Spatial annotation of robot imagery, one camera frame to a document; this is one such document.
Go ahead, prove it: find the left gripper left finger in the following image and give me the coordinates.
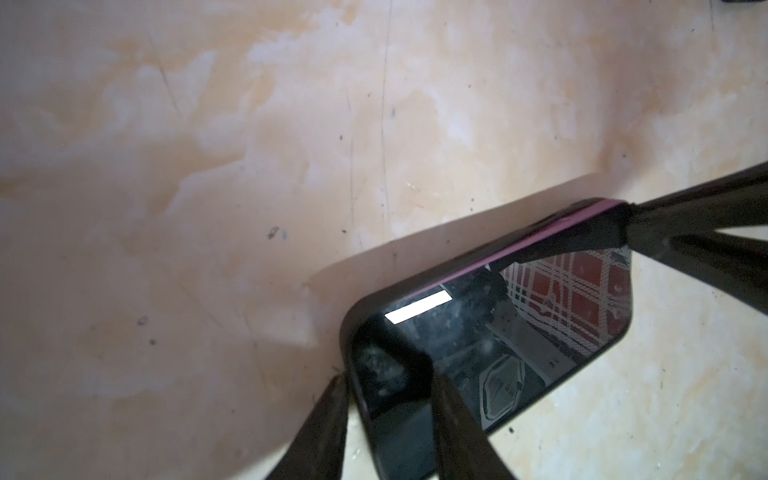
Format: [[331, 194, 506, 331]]
[[267, 374, 349, 480]]

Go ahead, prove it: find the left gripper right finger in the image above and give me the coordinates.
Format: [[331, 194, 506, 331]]
[[430, 372, 516, 480]]

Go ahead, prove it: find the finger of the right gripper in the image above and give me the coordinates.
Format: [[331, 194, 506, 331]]
[[659, 232, 767, 314], [626, 162, 767, 252]]

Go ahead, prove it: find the black phone case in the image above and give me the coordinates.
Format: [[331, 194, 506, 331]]
[[339, 197, 636, 480]]

